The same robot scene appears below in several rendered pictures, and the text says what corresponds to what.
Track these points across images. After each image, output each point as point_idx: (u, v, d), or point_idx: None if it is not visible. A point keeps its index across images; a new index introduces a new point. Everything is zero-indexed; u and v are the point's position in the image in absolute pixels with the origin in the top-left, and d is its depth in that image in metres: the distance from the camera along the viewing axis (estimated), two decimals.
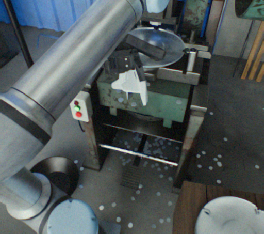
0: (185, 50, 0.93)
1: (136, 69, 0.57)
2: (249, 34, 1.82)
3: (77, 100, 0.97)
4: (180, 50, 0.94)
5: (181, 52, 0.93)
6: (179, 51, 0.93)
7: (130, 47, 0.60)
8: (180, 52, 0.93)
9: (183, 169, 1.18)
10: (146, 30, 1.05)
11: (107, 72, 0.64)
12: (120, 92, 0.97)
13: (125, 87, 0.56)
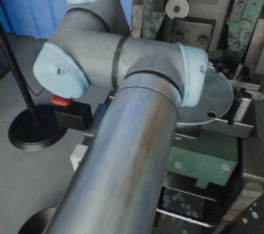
0: (237, 95, 0.66)
1: None
2: None
3: None
4: (212, 72, 0.75)
5: (216, 73, 0.74)
6: (214, 74, 0.74)
7: None
8: (215, 74, 0.74)
9: None
10: None
11: None
12: None
13: None
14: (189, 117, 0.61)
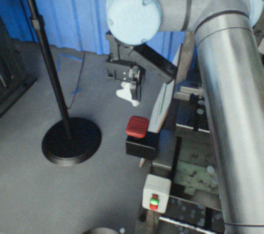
0: None
1: (131, 90, 0.57)
2: None
3: (157, 194, 0.70)
4: None
5: None
6: None
7: (135, 60, 0.53)
8: None
9: None
10: None
11: None
12: None
13: (119, 94, 0.61)
14: None
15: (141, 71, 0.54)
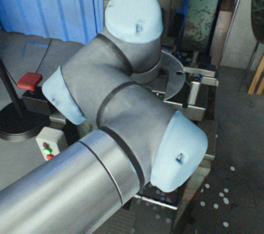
0: (188, 80, 0.71)
1: None
2: (258, 45, 1.61)
3: (47, 142, 0.76)
4: None
5: None
6: None
7: None
8: None
9: (183, 218, 0.97)
10: None
11: None
12: None
13: None
14: (173, 84, 0.71)
15: None
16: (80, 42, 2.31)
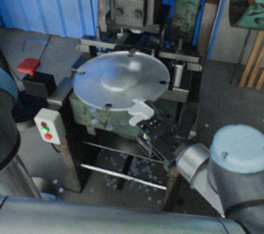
0: (170, 63, 0.79)
1: None
2: (248, 39, 1.68)
3: (44, 122, 0.83)
4: None
5: None
6: None
7: None
8: None
9: (171, 196, 1.04)
10: (79, 80, 0.72)
11: (138, 124, 0.53)
12: (95, 111, 0.82)
13: (132, 123, 0.61)
14: (151, 93, 0.66)
15: None
16: (78, 37, 2.38)
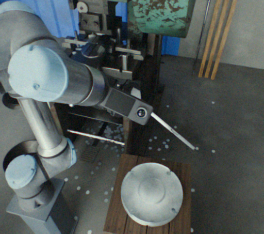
0: (119, 54, 1.24)
1: None
2: (200, 39, 2.13)
3: None
4: None
5: None
6: None
7: None
8: None
9: (128, 147, 1.50)
10: None
11: None
12: None
13: None
14: None
15: None
16: None
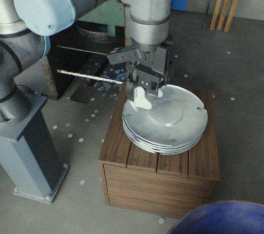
0: None
1: None
2: None
3: None
4: (103, 30, 1.37)
5: (104, 29, 1.38)
6: (104, 30, 1.37)
7: None
8: (105, 30, 1.38)
9: None
10: None
11: (155, 93, 0.53)
12: None
13: (160, 93, 0.61)
14: (155, 137, 0.77)
15: None
16: None
